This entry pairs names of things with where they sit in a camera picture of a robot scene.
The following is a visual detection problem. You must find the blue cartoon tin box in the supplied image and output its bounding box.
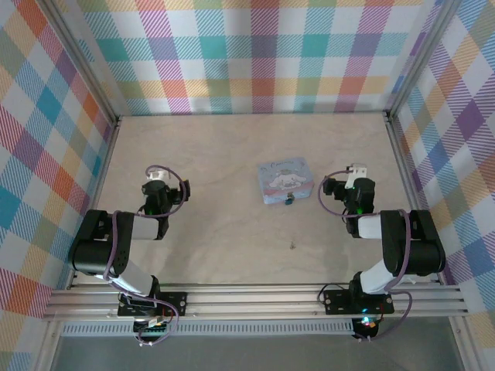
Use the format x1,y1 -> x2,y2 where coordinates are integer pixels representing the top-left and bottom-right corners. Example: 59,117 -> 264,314
257,157 -> 313,205

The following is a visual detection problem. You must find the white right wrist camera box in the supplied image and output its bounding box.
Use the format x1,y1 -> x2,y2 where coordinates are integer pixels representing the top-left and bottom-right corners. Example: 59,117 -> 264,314
345,163 -> 369,190

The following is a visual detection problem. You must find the aluminium side rail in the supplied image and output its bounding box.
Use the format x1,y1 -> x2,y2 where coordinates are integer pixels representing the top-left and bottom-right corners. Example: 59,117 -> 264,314
67,117 -> 121,290
384,115 -> 448,286

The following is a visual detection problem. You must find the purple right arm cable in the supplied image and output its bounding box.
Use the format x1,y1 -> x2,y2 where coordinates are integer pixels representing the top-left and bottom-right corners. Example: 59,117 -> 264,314
316,168 -> 413,343

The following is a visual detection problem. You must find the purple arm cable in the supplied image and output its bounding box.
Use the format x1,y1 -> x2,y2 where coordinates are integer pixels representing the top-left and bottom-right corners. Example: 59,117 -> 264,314
316,168 -> 413,343
102,165 -> 193,347

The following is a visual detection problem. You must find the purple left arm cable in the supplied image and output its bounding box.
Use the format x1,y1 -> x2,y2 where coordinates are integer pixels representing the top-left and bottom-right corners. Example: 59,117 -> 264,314
102,165 -> 193,347

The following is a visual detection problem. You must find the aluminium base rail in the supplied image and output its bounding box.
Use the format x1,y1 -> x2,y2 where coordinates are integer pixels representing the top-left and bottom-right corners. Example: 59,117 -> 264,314
42,283 -> 471,322

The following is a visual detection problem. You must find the aluminium corner post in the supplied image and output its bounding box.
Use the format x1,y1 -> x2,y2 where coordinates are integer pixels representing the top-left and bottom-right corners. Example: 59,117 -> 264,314
385,0 -> 462,121
45,0 -> 121,127

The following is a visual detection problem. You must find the grey slotted cable duct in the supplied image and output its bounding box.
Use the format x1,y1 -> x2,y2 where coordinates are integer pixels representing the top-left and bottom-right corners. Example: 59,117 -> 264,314
61,318 -> 355,336

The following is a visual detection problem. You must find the aluminium frame leg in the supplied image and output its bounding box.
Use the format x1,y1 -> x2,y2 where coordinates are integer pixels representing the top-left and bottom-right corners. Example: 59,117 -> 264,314
449,316 -> 476,371
36,319 -> 65,371

